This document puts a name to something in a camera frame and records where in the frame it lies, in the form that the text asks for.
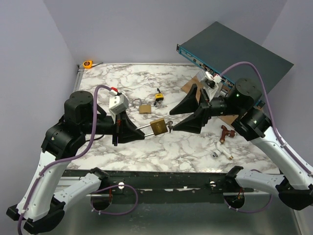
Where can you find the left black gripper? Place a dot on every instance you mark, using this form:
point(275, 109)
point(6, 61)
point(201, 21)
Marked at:
point(125, 129)

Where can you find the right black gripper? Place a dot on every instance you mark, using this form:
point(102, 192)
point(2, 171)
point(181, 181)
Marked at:
point(192, 124)

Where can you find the silver padlock key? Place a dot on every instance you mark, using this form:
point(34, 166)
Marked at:
point(169, 125)

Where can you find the long shackle brass padlock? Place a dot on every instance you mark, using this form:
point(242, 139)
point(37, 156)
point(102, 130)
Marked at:
point(158, 127)

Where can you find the yellow black padlock with keys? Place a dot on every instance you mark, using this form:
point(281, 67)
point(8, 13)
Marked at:
point(159, 97)

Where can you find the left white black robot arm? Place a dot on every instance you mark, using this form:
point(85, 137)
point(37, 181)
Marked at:
point(42, 208)

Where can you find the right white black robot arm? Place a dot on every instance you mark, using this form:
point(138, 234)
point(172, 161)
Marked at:
point(294, 186)

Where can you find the small brass padlock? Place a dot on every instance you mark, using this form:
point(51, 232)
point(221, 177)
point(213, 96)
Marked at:
point(143, 108)

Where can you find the wooden board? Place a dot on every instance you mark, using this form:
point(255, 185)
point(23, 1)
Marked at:
point(227, 119)

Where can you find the brown tap fitting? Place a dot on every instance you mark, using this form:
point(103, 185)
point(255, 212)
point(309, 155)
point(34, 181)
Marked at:
point(226, 132)

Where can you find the white tap fitting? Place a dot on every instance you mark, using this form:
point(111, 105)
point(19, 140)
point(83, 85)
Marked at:
point(219, 150)

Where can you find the orange tape measure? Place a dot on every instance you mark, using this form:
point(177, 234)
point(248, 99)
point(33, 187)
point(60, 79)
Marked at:
point(88, 64)

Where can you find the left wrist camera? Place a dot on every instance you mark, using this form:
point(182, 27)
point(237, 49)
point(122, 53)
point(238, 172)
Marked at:
point(117, 103)

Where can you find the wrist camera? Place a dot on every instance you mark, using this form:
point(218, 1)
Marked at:
point(117, 103)
point(210, 82)

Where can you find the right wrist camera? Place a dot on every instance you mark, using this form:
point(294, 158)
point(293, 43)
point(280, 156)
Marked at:
point(210, 82)

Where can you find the metal switch stand bracket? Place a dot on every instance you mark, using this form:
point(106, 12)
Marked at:
point(224, 90)

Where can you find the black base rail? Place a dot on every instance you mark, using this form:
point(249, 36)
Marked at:
point(165, 187)

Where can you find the teal network switch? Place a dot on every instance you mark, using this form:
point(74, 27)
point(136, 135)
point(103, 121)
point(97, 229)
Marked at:
point(218, 47)

